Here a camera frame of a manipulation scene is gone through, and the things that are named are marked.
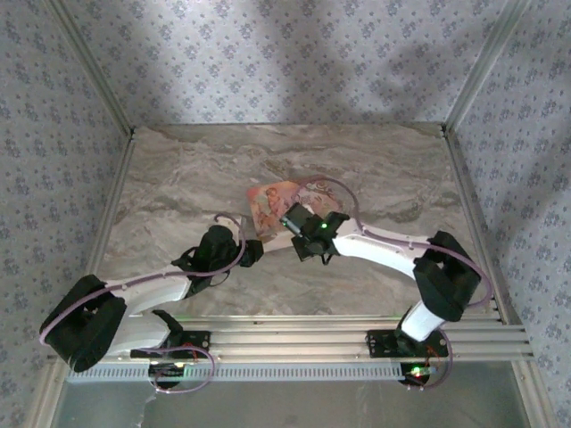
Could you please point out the aluminium frame upright post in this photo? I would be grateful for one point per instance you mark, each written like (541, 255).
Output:
(94, 67)
(482, 67)

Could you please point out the aluminium frame cross rail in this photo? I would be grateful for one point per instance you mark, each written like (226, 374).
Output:
(290, 341)

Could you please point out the aluminium frame side rail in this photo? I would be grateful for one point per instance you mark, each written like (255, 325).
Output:
(109, 214)
(468, 200)

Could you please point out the aluminium frame leg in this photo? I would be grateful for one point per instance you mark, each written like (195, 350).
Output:
(531, 397)
(48, 397)

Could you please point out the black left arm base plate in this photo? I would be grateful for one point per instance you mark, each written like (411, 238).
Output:
(201, 339)

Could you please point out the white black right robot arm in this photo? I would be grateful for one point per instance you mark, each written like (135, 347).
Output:
(379, 249)

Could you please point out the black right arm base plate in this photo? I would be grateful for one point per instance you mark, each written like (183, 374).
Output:
(379, 343)

